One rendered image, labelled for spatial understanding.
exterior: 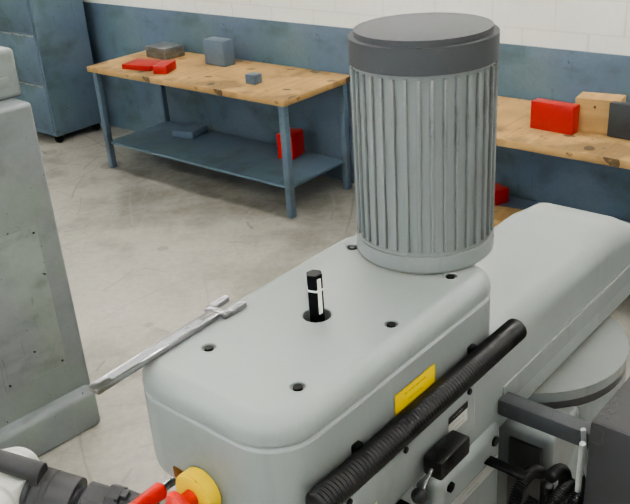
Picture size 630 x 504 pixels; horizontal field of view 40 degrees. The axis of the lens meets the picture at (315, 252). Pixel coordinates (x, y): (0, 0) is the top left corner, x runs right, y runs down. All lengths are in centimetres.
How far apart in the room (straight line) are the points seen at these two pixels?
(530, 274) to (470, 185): 35
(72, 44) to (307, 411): 765
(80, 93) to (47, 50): 53
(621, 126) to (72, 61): 529
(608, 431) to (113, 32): 757
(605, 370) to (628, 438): 43
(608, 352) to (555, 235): 24
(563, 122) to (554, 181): 88
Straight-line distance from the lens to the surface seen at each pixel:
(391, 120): 112
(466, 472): 135
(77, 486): 149
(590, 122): 501
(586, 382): 158
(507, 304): 139
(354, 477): 98
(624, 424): 121
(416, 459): 119
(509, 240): 160
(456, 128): 112
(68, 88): 848
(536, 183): 585
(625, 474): 123
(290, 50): 680
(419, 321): 109
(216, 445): 99
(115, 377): 102
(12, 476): 152
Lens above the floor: 244
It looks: 26 degrees down
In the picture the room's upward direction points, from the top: 4 degrees counter-clockwise
